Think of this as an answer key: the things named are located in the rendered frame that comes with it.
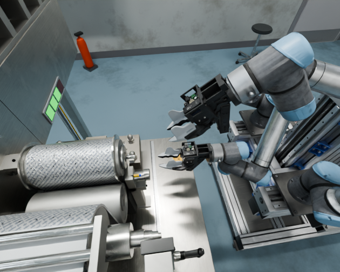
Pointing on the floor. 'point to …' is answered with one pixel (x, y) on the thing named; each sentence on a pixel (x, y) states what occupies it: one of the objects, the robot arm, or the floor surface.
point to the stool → (262, 29)
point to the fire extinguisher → (85, 53)
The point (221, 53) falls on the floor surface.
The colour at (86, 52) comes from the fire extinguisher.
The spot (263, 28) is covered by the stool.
